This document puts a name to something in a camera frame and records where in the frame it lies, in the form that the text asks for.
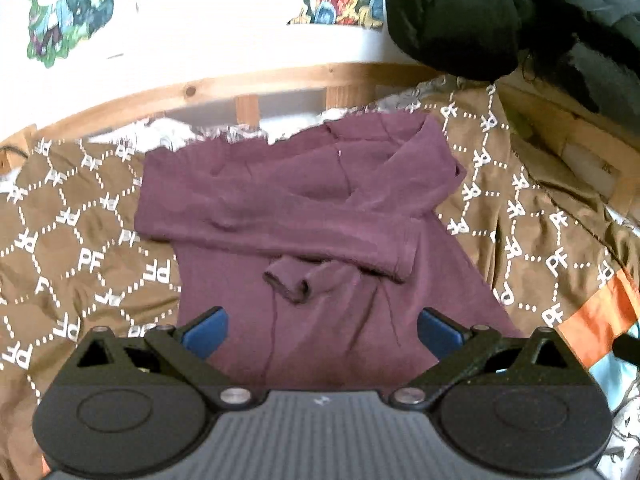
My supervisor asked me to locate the maroon long-sleeve shirt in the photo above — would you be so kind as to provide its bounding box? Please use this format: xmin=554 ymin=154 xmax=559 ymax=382
xmin=134 ymin=112 xmax=516 ymax=389

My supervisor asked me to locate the brown patterned duvet cover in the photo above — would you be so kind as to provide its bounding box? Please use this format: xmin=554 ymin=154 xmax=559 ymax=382
xmin=1 ymin=76 xmax=639 ymax=479

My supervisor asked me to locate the orange and blue cloth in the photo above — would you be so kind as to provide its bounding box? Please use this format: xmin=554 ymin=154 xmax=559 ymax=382
xmin=559 ymin=270 xmax=639 ymax=479

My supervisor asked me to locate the white floral bed sheet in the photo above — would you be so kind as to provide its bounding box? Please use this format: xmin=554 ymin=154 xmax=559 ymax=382
xmin=88 ymin=76 xmax=447 ymax=153

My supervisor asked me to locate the black puffy jacket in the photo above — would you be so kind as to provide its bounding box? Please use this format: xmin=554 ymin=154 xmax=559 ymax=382
xmin=386 ymin=0 xmax=639 ymax=126

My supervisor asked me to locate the green anime character poster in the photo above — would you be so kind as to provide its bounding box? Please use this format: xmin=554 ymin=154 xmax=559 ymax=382
xmin=27 ymin=0 xmax=115 ymax=68

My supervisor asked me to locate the wooden bed frame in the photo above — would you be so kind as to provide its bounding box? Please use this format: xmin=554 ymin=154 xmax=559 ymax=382
xmin=1 ymin=63 xmax=639 ymax=214

